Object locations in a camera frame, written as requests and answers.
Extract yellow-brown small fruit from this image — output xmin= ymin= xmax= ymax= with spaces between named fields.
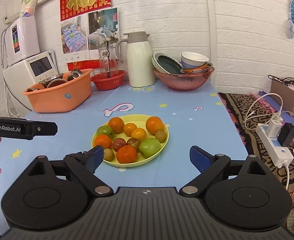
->
xmin=104 ymin=148 xmax=114 ymax=162

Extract orange with stem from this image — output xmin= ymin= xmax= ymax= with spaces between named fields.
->
xmin=94 ymin=134 xmax=112 ymax=149

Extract red plum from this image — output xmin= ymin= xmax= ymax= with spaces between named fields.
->
xmin=112 ymin=138 xmax=126 ymax=152

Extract dark orange mandarin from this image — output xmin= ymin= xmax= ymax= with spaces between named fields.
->
xmin=116 ymin=145 xmax=138 ymax=164

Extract large orange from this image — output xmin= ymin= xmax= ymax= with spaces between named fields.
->
xmin=108 ymin=117 xmax=125 ymax=134

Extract small orange kumquat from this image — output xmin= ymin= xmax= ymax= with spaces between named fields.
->
xmin=123 ymin=123 xmax=137 ymax=137

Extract brown longan fruit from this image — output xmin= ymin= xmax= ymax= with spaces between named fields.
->
xmin=154 ymin=129 xmax=167 ymax=143

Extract small yellow orange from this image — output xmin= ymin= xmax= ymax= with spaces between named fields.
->
xmin=131 ymin=127 xmax=147 ymax=142

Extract round orange fruit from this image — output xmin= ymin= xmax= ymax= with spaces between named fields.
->
xmin=145 ymin=116 xmax=164 ymax=135

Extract green guava fruit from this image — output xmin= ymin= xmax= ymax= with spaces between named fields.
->
xmin=96 ymin=125 xmax=115 ymax=139

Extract white countertop appliance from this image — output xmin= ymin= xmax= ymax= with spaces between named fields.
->
xmin=3 ymin=50 xmax=58 ymax=117

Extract blue patterned tablecloth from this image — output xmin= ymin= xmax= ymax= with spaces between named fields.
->
xmin=0 ymin=78 xmax=250 ymax=238

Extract light green apple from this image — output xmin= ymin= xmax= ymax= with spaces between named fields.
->
xmin=139 ymin=138 xmax=161 ymax=159

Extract leopard print blanket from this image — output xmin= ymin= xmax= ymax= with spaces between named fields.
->
xmin=219 ymin=93 xmax=294 ymax=206

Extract orange plastic basket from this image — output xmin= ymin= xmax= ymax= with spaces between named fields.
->
xmin=23 ymin=69 xmax=93 ymax=113

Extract white power strip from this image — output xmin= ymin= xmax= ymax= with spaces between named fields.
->
xmin=256 ymin=124 xmax=294 ymax=168

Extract red plastic colander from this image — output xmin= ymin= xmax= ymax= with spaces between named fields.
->
xmin=91 ymin=70 xmax=126 ymax=91

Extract black power adapter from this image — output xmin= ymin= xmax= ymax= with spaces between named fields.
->
xmin=277 ymin=122 xmax=294 ymax=147

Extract white water purifier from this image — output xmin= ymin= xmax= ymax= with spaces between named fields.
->
xmin=5 ymin=16 xmax=40 ymax=66

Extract pink glass bowl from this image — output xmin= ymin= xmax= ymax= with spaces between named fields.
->
xmin=153 ymin=66 xmax=215 ymax=91

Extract glass pitcher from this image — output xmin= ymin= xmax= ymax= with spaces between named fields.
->
xmin=98 ymin=41 xmax=119 ymax=79

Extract cardboard box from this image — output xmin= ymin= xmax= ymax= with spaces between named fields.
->
xmin=270 ymin=80 xmax=294 ymax=113

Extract white blue ceramic bowl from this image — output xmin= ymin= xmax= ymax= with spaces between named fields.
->
xmin=180 ymin=51 xmax=209 ymax=69

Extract white thermos jug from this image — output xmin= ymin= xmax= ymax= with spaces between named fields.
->
xmin=115 ymin=31 xmax=155 ymax=88

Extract bedding calendar poster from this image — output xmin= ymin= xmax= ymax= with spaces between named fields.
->
xmin=59 ymin=0 xmax=119 ymax=70

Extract white charging cable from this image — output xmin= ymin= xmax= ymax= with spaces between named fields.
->
xmin=243 ymin=93 xmax=285 ymax=132

